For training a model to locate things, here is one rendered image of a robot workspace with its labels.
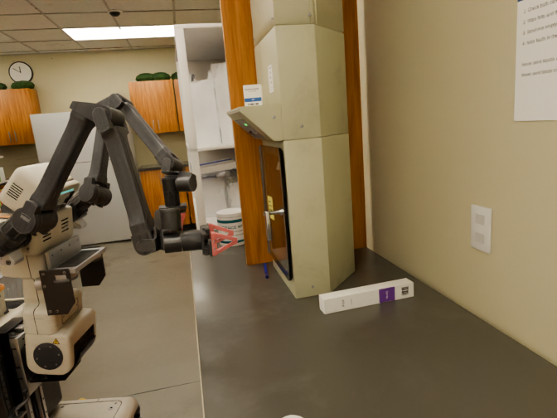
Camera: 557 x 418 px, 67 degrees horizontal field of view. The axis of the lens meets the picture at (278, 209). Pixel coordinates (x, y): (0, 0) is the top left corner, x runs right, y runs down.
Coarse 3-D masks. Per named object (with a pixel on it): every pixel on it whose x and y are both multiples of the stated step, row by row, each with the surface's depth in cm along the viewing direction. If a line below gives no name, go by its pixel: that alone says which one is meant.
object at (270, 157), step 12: (264, 156) 140; (276, 156) 122; (264, 168) 143; (276, 168) 124; (264, 180) 146; (276, 180) 126; (276, 192) 129; (276, 204) 131; (276, 216) 133; (276, 228) 136; (276, 240) 138; (288, 240) 123; (276, 252) 141; (288, 252) 124; (288, 264) 124; (288, 276) 126
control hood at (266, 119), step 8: (264, 104) 114; (272, 104) 114; (232, 112) 128; (240, 112) 113; (248, 112) 113; (256, 112) 114; (264, 112) 114; (272, 112) 114; (280, 112) 115; (248, 120) 117; (256, 120) 114; (264, 120) 114; (272, 120) 115; (280, 120) 115; (256, 128) 119; (264, 128) 115; (272, 128) 115; (280, 128) 116; (264, 136) 122; (272, 136) 116; (280, 136) 116
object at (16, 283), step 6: (0, 276) 263; (0, 282) 261; (6, 282) 272; (12, 282) 283; (18, 282) 292; (6, 288) 272; (12, 288) 281; (18, 288) 291; (6, 294) 271; (12, 294) 282; (18, 294) 291
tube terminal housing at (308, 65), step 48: (288, 48) 112; (336, 48) 125; (288, 96) 115; (336, 96) 126; (288, 144) 117; (336, 144) 127; (288, 192) 120; (336, 192) 129; (336, 240) 130; (288, 288) 134
